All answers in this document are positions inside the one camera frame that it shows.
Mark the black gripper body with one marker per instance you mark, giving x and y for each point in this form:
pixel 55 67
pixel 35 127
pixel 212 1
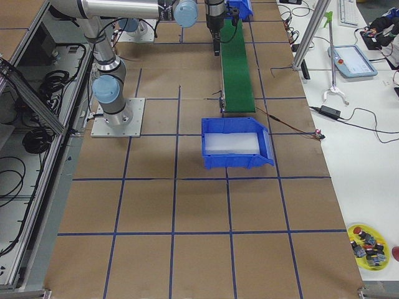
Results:
pixel 214 21

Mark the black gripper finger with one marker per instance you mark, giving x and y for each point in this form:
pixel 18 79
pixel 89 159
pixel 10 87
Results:
pixel 216 43

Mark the spare buttons pile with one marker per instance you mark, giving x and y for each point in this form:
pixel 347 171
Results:
pixel 368 249

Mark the blue bin left side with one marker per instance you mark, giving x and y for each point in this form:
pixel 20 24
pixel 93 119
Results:
pixel 244 7

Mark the blue bin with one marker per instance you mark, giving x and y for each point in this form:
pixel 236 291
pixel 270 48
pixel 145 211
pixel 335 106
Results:
pixel 237 125
pixel 244 7

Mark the green conveyor belt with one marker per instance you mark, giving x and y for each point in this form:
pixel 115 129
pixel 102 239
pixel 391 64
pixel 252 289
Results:
pixel 237 94

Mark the white foam pad right bin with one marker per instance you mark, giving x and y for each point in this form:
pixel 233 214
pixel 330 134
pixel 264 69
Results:
pixel 231 143

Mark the reacher grabber tool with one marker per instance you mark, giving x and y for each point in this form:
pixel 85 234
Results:
pixel 334 90

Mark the blue bin right side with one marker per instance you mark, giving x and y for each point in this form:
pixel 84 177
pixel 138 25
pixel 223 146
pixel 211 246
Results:
pixel 237 125

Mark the white keyboard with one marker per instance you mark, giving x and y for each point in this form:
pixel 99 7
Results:
pixel 348 13

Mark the black power adapter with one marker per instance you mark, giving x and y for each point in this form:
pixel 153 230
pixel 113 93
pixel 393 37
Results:
pixel 330 112

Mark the teach pendant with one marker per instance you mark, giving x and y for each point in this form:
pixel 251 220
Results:
pixel 351 62

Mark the yellow plate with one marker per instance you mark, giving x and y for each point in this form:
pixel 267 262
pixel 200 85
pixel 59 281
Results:
pixel 368 246

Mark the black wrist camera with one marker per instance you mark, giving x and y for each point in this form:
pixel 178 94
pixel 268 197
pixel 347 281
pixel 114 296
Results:
pixel 233 15

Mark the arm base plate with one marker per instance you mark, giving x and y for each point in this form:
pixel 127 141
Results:
pixel 149 37
pixel 124 124

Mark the aluminium frame post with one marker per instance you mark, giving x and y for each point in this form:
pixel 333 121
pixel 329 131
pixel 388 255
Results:
pixel 315 20

